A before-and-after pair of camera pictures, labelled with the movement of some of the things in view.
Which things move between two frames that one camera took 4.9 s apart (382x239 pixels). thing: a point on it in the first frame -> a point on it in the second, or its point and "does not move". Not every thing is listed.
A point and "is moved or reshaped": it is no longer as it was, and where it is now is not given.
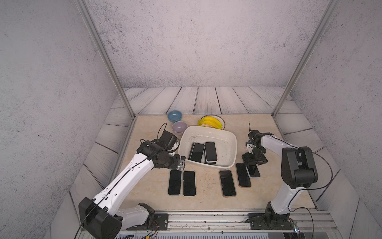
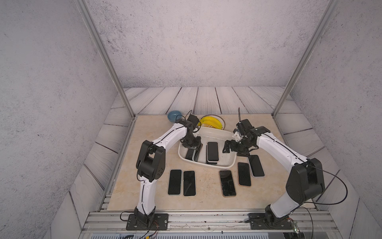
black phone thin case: [211, 152] does not move
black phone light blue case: [174, 185] does not move
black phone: [207, 163] does not move
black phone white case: [189, 183] does not move
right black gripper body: [256, 156] -> [240, 147]
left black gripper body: [170, 161] -> [192, 142]
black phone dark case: [196, 152] does not move
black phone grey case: [253, 171] is moved or reshaped
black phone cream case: [243, 178] does not move
